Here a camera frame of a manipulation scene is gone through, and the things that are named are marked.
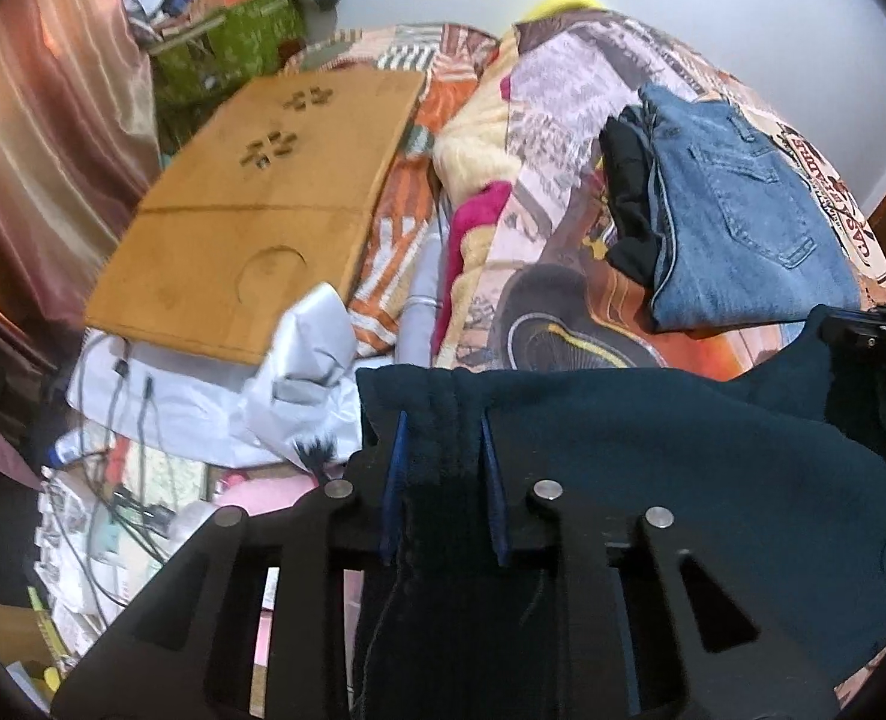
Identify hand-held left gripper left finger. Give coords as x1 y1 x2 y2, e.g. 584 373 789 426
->
51 409 414 720

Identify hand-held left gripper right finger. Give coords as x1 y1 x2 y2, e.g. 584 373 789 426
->
480 417 841 720

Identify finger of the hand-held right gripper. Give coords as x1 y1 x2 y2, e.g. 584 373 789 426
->
818 304 886 391

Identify dark teal pants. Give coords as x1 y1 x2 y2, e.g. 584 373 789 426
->
354 304 886 720

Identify grey bed sheet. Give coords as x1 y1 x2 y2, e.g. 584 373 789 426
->
396 238 445 370

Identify folded blue jeans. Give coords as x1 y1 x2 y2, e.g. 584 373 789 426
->
638 84 864 335

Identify white plastic sheet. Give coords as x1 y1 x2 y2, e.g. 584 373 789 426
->
66 283 361 475

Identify folded black garment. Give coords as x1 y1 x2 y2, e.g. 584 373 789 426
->
599 106 672 293

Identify magenta cloth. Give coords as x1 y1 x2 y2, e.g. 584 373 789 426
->
431 180 515 368

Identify wooden lap desk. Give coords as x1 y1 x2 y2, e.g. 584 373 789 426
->
84 69 425 368

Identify cream fleece cloth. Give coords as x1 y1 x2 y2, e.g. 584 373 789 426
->
434 120 513 205

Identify yellow marker pen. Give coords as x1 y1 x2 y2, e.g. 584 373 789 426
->
26 585 63 685

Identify printed blanket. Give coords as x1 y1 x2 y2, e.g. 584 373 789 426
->
285 11 886 700

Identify yellow pillow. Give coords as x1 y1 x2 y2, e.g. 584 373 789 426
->
521 0 610 20

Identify green patterned box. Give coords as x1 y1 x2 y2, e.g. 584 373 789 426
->
146 0 309 107

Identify pink curtain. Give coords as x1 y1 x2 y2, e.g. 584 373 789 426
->
0 0 163 335

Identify black cable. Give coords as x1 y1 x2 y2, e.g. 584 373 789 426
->
79 336 174 610

